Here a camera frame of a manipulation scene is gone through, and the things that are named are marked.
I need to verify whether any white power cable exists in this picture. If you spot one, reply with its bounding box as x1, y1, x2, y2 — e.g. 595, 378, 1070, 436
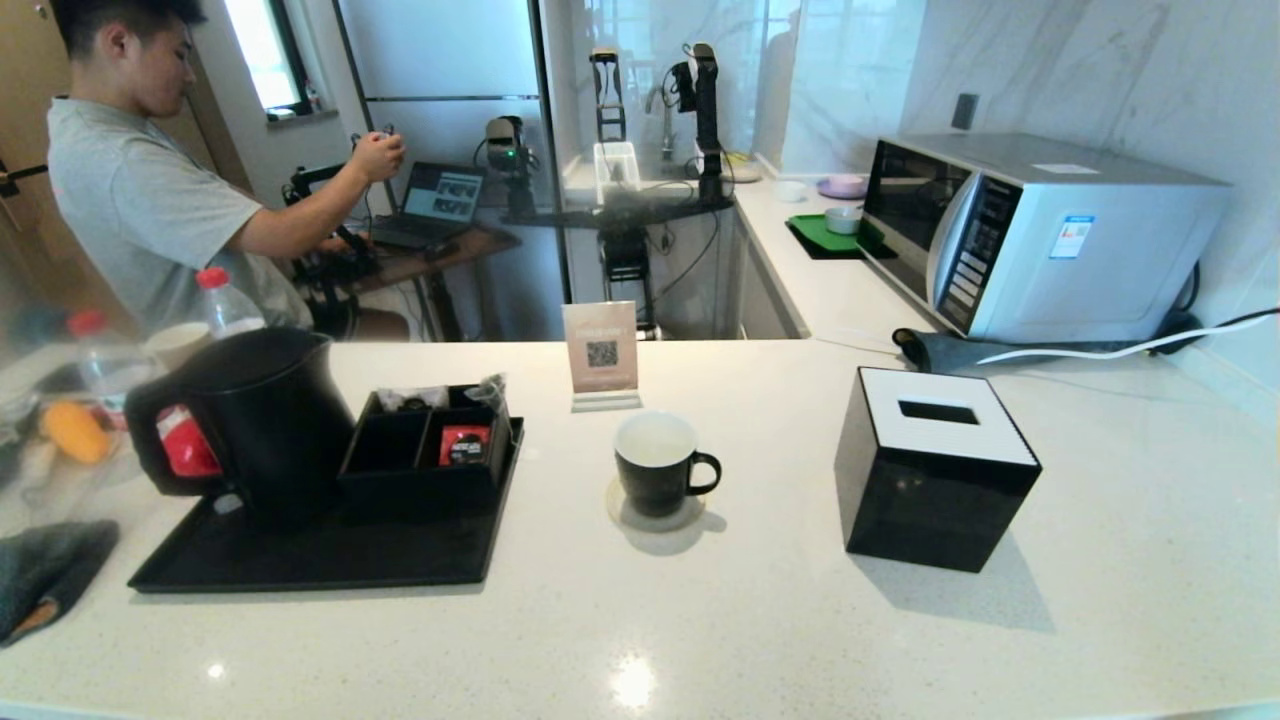
975, 310, 1280, 366

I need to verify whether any window with black frame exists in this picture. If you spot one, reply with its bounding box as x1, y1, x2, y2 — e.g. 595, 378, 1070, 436
222, 0, 313, 121

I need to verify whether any white plastic rack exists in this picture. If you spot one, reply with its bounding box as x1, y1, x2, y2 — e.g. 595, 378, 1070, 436
593, 141, 642, 206

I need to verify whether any orange oval object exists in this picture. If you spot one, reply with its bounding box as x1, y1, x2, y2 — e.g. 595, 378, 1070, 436
40, 400, 111, 466

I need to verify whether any silver microwave oven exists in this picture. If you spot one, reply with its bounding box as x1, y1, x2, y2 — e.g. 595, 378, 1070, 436
861, 133, 1233, 345

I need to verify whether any QR code acrylic sign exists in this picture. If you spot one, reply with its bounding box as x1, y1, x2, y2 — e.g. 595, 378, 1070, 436
562, 300, 643, 413

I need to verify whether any silver refrigerator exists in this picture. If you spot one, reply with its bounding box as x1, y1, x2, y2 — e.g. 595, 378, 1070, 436
333, 0, 566, 341

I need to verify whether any black tissue box white lid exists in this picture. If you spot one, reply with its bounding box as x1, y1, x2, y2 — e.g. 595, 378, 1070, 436
835, 366, 1043, 574

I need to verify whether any black electric kettle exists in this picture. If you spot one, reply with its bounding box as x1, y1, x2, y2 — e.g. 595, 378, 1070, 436
125, 325, 356, 528

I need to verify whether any black laptop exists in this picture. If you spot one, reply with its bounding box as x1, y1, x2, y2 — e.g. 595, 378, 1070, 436
368, 162, 488, 251

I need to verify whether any dark grey towel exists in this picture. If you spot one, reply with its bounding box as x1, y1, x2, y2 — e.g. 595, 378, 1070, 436
0, 519, 121, 648

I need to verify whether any black mug white inside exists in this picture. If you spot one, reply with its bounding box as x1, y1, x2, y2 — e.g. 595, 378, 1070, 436
614, 410, 723, 519

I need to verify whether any brown wooden desk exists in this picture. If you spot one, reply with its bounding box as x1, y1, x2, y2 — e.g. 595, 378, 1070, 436
330, 222, 521, 341

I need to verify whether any black ladder-shaped frame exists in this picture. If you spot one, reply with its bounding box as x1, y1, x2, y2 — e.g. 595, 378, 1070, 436
588, 47, 628, 143

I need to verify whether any green tray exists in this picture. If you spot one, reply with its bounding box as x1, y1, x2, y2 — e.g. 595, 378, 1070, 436
785, 213, 896, 261

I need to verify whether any black compartment organizer box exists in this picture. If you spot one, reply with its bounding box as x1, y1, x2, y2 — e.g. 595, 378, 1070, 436
338, 384, 514, 514

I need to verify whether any person in grey t-shirt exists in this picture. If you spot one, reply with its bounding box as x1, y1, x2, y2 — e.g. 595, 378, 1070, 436
45, 0, 411, 336

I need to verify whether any clear water bottle red cap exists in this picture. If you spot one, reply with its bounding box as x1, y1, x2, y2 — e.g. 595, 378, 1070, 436
66, 309, 161, 431
195, 267, 268, 341

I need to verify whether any chrome sink faucet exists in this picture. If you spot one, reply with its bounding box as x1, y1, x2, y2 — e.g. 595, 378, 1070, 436
648, 85, 681, 161

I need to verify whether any black serving tray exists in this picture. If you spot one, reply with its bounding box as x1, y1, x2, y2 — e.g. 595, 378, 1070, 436
128, 417, 525, 593

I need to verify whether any black power cable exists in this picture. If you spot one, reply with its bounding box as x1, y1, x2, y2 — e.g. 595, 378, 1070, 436
1160, 262, 1280, 341

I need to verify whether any red coffee sachet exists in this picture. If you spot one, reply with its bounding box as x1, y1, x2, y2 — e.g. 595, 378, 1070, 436
440, 425, 493, 467

